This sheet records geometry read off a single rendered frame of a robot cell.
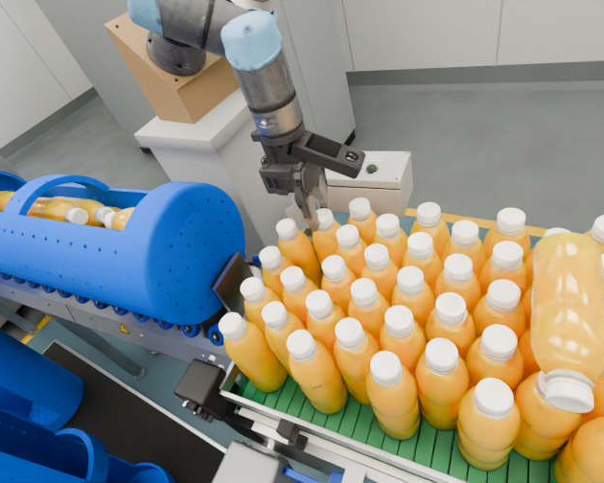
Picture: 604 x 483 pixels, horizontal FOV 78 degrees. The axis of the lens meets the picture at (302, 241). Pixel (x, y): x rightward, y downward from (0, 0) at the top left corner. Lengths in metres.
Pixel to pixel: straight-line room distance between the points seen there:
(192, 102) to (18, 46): 5.11
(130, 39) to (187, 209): 0.58
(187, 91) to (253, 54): 0.60
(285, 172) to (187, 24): 0.25
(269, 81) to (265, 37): 0.05
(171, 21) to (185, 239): 0.35
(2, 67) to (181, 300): 5.46
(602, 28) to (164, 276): 3.02
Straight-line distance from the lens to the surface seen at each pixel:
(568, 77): 3.36
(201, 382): 0.72
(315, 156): 0.60
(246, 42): 0.53
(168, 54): 1.09
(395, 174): 0.77
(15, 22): 6.20
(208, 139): 1.02
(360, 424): 0.71
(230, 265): 0.78
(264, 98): 0.55
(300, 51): 2.32
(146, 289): 0.69
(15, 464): 1.13
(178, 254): 0.72
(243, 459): 0.80
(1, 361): 1.87
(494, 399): 0.51
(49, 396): 2.02
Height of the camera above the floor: 1.57
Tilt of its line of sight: 44 degrees down
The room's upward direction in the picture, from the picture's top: 22 degrees counter-clockwise
